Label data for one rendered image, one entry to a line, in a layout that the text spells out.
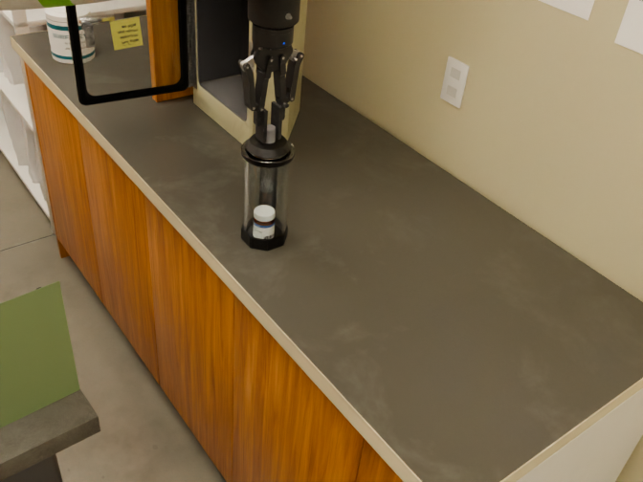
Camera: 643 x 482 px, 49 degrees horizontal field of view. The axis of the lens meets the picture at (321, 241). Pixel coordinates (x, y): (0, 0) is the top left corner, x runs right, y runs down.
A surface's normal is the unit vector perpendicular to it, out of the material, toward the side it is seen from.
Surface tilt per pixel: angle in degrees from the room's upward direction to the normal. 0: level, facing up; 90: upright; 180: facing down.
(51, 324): 90
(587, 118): 90
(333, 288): 0
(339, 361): 1
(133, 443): 0
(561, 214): 90
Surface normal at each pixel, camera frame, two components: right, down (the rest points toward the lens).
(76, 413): 0.08, -0.79
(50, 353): 0.65, 0.51
